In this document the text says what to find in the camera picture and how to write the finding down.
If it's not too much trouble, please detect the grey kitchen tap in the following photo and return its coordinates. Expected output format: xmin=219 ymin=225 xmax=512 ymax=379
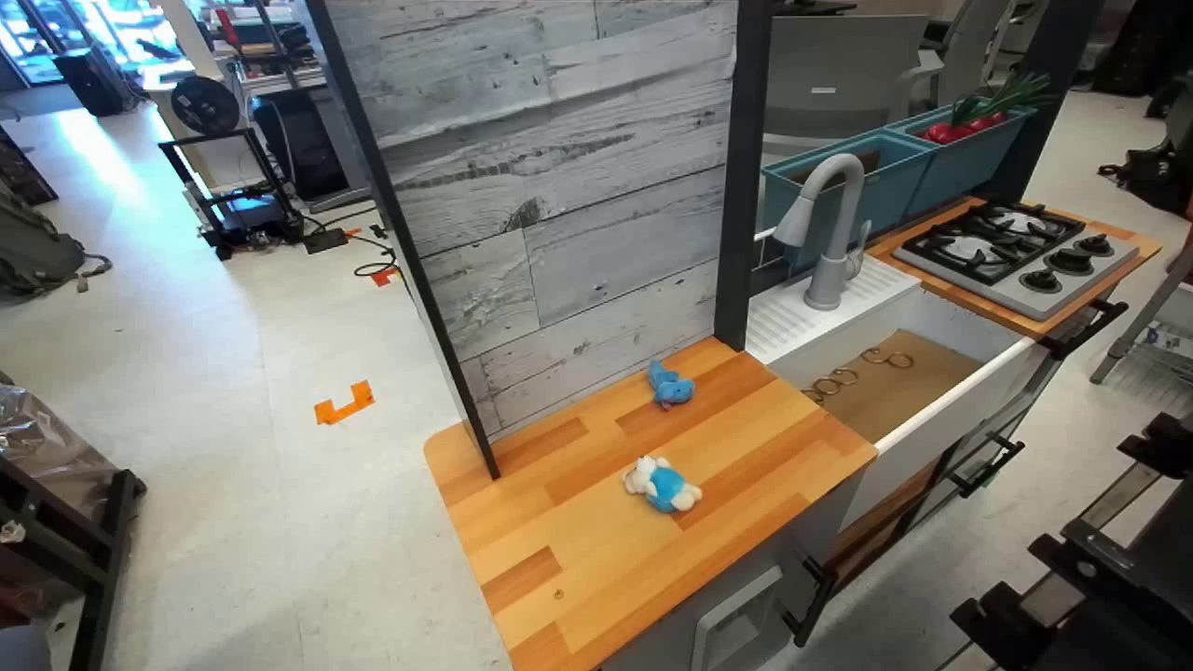
xmin=773 ymin=153 xmax=865 ymax=315

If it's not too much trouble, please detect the white sink basin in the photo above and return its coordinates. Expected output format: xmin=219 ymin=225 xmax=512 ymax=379
xmin=747 ymin=260 xmax=1045 ymax=450

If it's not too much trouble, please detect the blue toy on counter rear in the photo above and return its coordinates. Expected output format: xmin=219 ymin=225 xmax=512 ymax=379
xmin=648 ymin=362 xmax=694 ymax=408

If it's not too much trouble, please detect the blue white toy front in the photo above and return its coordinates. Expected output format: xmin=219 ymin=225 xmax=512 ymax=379
xmin=623 ymin=455 xmax=701 ymax=516

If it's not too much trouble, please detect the wooden butcher block countertop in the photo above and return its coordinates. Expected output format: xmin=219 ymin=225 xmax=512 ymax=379
xmin=424 ymin=341 xmax=878 ymax=671

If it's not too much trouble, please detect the grey wood backsplash panel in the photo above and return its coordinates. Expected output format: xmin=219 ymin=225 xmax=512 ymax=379
xmin=311 ymin=0 xmax=740 ymax=470

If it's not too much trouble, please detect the orange tape floor marker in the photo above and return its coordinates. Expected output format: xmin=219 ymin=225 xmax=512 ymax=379
xmin=315 ymin=379 xmax=376 ymax=427

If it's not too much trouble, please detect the teal storage bin left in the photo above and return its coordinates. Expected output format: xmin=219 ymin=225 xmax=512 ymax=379
xmin=757 ymin=130 xmax=937 ymax=246

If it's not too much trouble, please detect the black cart with wheel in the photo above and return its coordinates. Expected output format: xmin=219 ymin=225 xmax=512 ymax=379
xmin=162 ymin=75 xmax=301 ymax=260

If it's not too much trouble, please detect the teal bin with vegetables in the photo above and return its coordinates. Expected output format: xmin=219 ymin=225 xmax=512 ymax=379
xmin=898 ymin=75 xmax=1052 ymax=218

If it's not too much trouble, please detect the grey gas stove top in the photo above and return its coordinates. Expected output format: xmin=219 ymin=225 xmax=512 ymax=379
xmin=895 ymin=207 xmax=1139 ymax=320

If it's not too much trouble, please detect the black rack bottom left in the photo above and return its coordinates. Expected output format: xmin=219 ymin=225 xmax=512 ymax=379
xmin=0 ymin=379 xmax=146 ymax=671

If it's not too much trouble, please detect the dark bag on floor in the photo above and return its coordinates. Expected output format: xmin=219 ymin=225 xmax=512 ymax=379
xmin=0 ymin=192 xmax=112 ymax=297

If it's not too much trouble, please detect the black cabinet handle lower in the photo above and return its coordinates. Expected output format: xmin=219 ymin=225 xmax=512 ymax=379
xmin=781 ymin=554 xmax=835 ymax=644

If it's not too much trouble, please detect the black cabinet handle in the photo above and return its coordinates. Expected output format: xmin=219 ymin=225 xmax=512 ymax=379
xmin=946 ymin=434 xmax=1024 ymax=497
xmin=781 ymin=554 xmax=835 ymax=644
xmin=1042 ymin=297 xmax=1127 ymax=362

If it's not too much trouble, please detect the black vertical post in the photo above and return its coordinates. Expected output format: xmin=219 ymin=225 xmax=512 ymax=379
xmin=716 ymin=0 xmax=773 ymax=349

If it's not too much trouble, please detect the black cabinet handle middle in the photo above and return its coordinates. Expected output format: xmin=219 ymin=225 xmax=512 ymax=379
xmin=946 ymin=434 xmax=1024 ymax=497

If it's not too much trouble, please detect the black cabinet handle upper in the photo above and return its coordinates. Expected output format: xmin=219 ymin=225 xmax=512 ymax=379
xmin=1042 ymin=297 xmax=1127 ymax=362

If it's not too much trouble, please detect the black frame bottom right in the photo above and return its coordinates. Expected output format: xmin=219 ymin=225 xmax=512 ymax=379
xmin=950 ymin=415 xmax=1193 ymax=671

